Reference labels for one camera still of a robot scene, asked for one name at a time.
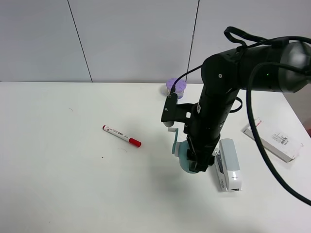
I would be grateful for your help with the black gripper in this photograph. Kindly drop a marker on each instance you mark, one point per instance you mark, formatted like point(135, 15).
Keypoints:
point(203, 130)

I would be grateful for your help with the teal pencil sharpener with crank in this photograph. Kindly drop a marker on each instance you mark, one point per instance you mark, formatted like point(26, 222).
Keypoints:
point(179, 150)

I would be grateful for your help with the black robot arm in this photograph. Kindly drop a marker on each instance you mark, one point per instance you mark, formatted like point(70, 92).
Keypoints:
point(283, 66)

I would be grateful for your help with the white grey stapler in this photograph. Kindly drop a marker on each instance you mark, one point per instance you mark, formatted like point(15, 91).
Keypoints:
point(227, 167)

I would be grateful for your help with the purple lidded small jar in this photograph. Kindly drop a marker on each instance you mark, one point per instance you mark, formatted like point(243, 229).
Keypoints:
point(179, 87)

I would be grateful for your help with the white flat cardboard box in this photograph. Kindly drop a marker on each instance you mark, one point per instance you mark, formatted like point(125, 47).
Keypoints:
point(277, 142)

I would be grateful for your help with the red white marker pen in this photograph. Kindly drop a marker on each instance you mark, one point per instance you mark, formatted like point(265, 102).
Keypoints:
point(121, 136)

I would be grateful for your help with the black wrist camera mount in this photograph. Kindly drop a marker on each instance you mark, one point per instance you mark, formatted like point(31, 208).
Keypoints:
point(174, 112)

